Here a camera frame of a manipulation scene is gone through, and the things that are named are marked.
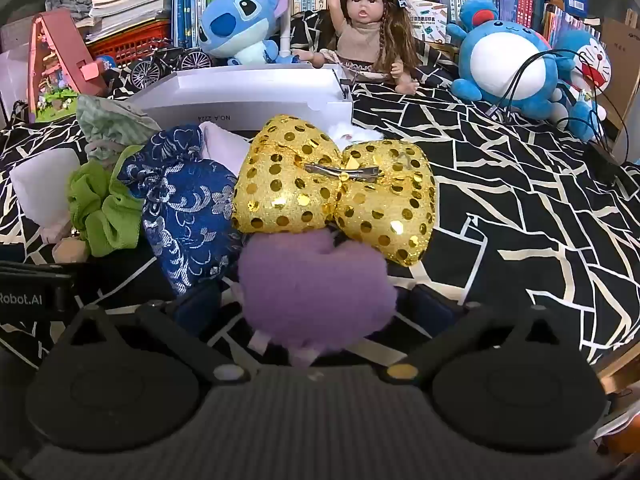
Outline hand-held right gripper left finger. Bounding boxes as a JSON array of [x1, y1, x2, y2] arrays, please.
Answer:
[[65, 282, 252, 386]]

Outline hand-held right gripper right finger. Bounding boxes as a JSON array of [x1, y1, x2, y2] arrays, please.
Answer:
[[385, 285, 573, 385]]

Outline blue brocade pouch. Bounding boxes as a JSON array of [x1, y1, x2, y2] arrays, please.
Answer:
[[117, 125, 246, 297]]

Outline green scrunchie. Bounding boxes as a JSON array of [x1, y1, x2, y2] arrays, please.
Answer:
[[67, 145, 146, 258]]

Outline purple plush heart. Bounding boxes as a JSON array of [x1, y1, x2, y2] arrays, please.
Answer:
[[237, 227, 398, 368]]

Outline gold sequin bow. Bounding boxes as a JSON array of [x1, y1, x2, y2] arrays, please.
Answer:
[[231, 115, 437, 267]]

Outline mint patterned cloth pouch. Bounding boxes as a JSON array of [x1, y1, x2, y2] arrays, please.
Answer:
[[76, 94, 162, 161]]

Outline white cardboard box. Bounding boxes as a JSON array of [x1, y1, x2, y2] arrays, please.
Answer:
[[125, 64, 355, 133]]

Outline white soft pad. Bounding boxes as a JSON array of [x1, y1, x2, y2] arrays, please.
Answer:
[[9, 147, 81, 228]]

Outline black white patterned blanket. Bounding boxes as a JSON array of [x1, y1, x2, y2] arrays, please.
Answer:
[[0, 10, 640, 376]]

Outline black power adapter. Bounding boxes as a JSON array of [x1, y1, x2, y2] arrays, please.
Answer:
[[585, 141, 623, 186]]

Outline black toy bicycle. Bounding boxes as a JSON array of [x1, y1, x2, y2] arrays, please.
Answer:
[[131, 37, 213, 90]]

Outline round blue mouse plush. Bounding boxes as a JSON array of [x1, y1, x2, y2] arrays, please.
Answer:
[[446, 0, 576, 120]]

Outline pink miniature house model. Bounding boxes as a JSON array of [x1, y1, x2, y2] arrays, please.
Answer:
[[27, 8, 115, 123]]

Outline red plastic crate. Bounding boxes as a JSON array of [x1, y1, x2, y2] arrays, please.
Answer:
[[87, 20, 172, 68]]

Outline brown-haired doll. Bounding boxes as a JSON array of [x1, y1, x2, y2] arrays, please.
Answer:
[[295, 0, 421, 96]]

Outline colourful printed white carton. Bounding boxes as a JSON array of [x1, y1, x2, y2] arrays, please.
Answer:
[[400, 0, 451, 43]]

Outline blue alien plush toy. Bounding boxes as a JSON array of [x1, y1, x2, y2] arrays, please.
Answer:
[[199, 0, 301, 66]]

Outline blue robot cat plush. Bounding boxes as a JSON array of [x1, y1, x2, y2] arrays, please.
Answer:
[[550, 30, 613, 142]]

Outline gray crumpled cloth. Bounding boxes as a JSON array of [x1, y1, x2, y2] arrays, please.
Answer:
[[45, 0, 93, 21]]

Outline stack of flat books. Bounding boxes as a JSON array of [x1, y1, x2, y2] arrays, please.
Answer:
[[85, 0, 173, 43]]

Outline brown cardboard box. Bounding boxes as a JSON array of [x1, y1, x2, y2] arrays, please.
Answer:
[[600, 17, 640, 166]]

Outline black cables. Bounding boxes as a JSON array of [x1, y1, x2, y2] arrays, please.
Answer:
[[487, 49, 631, 166]]

